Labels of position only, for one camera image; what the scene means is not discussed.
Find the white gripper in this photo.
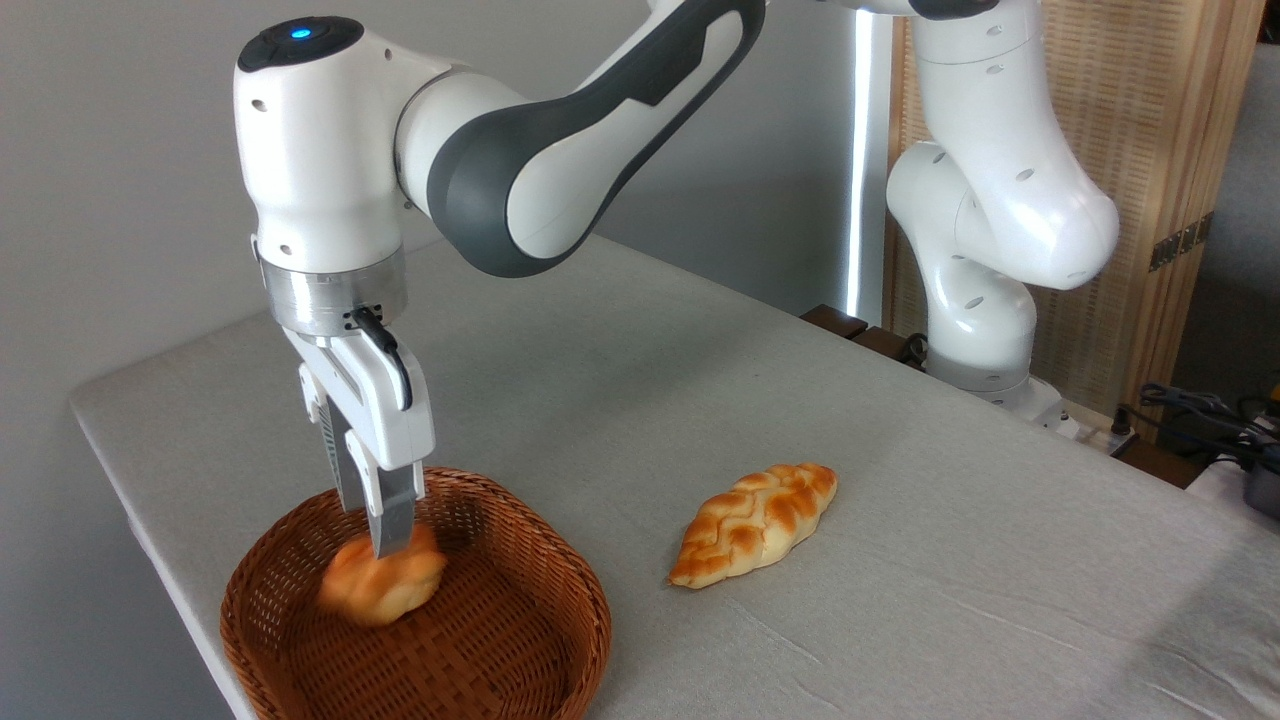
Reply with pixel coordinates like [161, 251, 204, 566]
[283, 325, 438, 561]

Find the orange muffin bread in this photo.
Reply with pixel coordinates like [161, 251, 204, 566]
[317, 522, 448, 628]

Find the brown woven wicker basket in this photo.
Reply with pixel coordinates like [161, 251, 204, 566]
[219, 467, 613, 720]

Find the braided golden bread loaf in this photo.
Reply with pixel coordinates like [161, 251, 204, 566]
[667, 462, 839, 590]

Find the dark brown wooden block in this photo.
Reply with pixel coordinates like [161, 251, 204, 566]
[800, 304, 926, 371]

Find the grey tablecloth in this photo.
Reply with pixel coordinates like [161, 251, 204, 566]
[68, 235, 1280, 720]

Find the white vertical light strip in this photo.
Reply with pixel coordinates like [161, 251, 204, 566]
[845, 10, 894, 326]

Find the dark metal screen hinge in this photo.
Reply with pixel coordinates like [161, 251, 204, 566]
[1148, 212, 1214, 273]

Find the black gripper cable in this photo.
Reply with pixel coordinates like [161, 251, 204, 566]
[350, 307, 414, 411]

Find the black cable bundle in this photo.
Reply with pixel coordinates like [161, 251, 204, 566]
[1110, 383, 1280, 471]

